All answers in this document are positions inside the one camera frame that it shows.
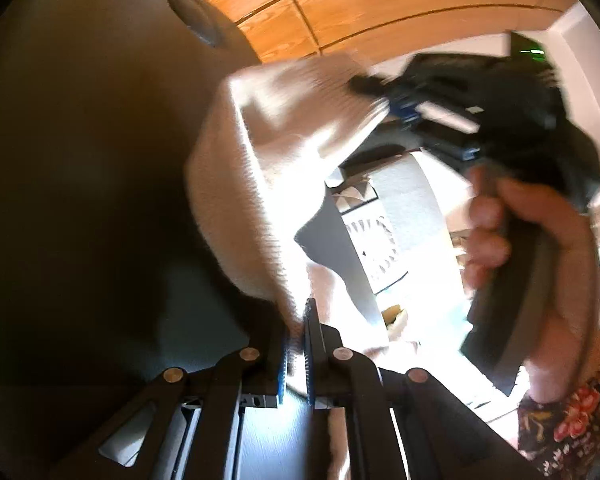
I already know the beige knit sweater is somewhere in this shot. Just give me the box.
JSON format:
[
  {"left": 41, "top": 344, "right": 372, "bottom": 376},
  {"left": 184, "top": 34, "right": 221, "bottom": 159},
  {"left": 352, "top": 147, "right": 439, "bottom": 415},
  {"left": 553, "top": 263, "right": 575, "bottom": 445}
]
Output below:
[{"left": 185, "top": 53, "right": 404, "bottom": 370}]

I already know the floral sleeve forearm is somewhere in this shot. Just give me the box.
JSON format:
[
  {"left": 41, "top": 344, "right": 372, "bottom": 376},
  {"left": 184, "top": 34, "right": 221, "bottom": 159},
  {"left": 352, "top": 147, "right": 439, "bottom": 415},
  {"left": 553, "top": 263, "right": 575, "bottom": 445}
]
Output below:
[{"left": 517, "top": 366, "right": 600, "bottom": 479}]

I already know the person's right hand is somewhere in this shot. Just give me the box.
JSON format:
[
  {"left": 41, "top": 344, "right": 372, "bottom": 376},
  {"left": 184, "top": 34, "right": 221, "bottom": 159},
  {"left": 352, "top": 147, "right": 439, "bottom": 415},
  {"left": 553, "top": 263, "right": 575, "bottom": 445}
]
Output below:
[{"left": 464, "top": 166, "right": 600, "bottom": 403}]

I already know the tiger print cushion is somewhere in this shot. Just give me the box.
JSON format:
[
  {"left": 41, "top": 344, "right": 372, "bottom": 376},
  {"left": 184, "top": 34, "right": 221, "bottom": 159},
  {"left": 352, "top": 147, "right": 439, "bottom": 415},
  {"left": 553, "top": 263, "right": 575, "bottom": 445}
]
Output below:
[{"left": 332, "top": 154, "right": 462, "bottom": 298}]

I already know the black padded table mat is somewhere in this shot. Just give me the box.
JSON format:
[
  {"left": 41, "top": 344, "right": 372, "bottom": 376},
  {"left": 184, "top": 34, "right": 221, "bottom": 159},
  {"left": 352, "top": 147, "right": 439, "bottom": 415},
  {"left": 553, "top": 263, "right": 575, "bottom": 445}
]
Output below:
[{"left": 0, "top": 0, "right": 382, "bottom": 480}]

